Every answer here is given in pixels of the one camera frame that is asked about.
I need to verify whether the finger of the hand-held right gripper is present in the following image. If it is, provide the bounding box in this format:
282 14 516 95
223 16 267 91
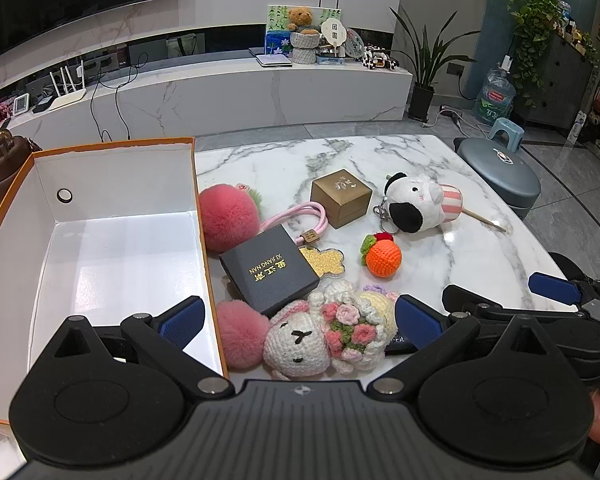
527 272 596 306
442 285 591 322

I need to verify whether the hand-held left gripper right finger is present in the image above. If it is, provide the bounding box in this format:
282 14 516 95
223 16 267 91
367 294 551 398

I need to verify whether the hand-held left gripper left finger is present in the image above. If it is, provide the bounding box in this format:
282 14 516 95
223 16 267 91
54 295 236 400

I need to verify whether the small pink fluffy pompom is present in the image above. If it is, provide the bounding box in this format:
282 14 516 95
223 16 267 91
216 300 273 372

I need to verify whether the crochet orange with flower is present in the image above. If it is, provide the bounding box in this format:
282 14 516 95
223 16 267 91
360 231 403 278

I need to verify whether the orange cardboard box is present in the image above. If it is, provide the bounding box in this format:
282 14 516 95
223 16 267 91
0 137 231 426

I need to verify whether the black gift box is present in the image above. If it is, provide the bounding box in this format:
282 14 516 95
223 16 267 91
219 224 322 317

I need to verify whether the large pink fluffy pompom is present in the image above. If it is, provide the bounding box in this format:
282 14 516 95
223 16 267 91
199 183 263 255

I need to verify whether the white and black cow plush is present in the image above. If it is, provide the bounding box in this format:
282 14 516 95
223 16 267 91
372 171 465 235

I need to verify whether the crochet bunny with flowers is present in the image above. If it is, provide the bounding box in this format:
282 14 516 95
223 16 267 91
262 280 401 380

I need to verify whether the gold gift box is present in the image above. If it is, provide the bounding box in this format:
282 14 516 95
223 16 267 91
310 170 372 231

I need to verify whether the pink cable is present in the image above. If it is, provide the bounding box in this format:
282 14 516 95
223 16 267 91
257 201 331 247

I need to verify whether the marble desktop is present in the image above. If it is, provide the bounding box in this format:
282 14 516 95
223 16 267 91
194 134 583 376

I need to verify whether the wooden stick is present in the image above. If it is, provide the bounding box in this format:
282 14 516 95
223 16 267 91
462 208 508 233

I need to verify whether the gold bear charm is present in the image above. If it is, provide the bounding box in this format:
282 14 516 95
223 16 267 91
298 246 346 281

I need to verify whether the grey round pouf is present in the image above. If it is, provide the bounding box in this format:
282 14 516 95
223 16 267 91
455 137 542 220

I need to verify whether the blue plastic stool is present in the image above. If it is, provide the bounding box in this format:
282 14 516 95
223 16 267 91
486 117 528 153

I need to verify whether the blue water jug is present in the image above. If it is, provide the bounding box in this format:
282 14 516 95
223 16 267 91
472 55 517 128

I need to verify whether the grey cabinet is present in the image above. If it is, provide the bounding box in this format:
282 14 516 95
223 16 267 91
510 35 596 131

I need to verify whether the potted plant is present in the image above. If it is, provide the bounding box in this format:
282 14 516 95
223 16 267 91
389 6 481 121

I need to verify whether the marble television console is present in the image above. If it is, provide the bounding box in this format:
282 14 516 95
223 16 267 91
0 52 413 153

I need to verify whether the brown bag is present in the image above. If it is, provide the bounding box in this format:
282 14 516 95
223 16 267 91
0 129 43 208

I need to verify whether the white router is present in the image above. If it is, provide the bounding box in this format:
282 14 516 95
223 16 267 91
47 60 90 112

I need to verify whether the cow figure toy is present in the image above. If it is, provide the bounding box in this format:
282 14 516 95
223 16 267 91
361 46 401 71

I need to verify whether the green ivy plant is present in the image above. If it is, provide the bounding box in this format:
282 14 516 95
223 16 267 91
502 0 600 106

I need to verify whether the grey laptop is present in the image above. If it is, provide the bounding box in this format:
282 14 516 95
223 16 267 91
248 46 293 68

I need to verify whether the round paper fan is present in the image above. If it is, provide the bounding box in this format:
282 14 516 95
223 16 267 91
341 27 368 58

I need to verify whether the blue and green painting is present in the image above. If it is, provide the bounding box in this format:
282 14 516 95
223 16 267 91
264 4 342 57

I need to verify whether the brown teddy bear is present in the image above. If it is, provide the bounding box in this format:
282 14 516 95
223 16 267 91
286 6 321 36

